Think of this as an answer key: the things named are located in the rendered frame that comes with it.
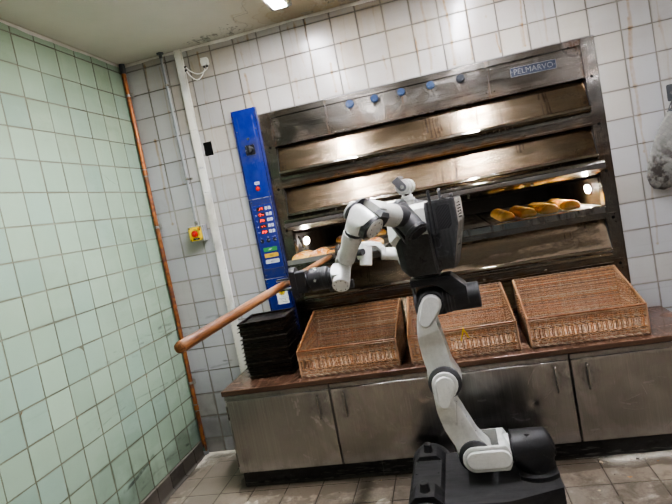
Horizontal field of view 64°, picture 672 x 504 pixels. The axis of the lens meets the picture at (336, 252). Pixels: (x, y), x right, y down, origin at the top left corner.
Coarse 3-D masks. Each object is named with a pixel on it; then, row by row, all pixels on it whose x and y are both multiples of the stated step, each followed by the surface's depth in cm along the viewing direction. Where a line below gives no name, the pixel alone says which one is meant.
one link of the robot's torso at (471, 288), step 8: (448, 272) 233; (416, 280) 229; (424, 280) 228; (432, 280) 227; (440, 280) 226; (448, 280) 226; (456, 280) 225; (464, 280) 235; (448, 288) 226; (456, 288) 225; (464, 288) 225; (472, 288) 226; (448, 296) 227; (456, 296) 226; (464, 296) 225; (472, 296) 225; (480, 296) 225; (416, 304) 231; (448, 304) 228; (456, 304) 227; (464, 304) 227; (472, 304) 226; (480, 304) 226; (416, 312) 233
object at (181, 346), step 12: (312, 264) 253; (276, 288) 196; (252, 300) 174; (264, 300) 183; (228, 312) 157; (240, 312) 161; (216, 324) 145; (192, 336) 132; (204, 336) 137; (180, 348) 127
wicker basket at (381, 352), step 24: (312, 312) 333; (336, 312) 331; (360, 312) 327; (312, 336) 323; (336, 336) 329; (360, 336) 325; (384, 336) 321; (312, 360) 289; (336, 360) 287; (360, 360) 301; (384, 360) 281
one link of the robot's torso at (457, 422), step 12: (444, 372) 228; (432, 384) 229; (444, 384) 227; (456, 384) 227; (444, 396) 228; (456, 396) 239; (444, 408) 229; (456, 408) 233; (444, 420) 233; (456, 420) 233; (468, 420) 233; (456, 432) 234; (468, 432) 233; (480, 432) 238; (456, 444) 234; (468, 444) 232; (480, 444) 231
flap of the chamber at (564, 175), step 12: (576, 168) 286; (588, 168) 285; (600, 168) 284; (516, 180) 292; (528, 180) 291; (540, 180) 292; (552, 180) 299; (564, 180) 305; (456, 192) 299; (468, 192) 297; (480, 192) 301; (492, 192) 308; (336, 216) 313; (288, 228) 323; (300, 228) 331
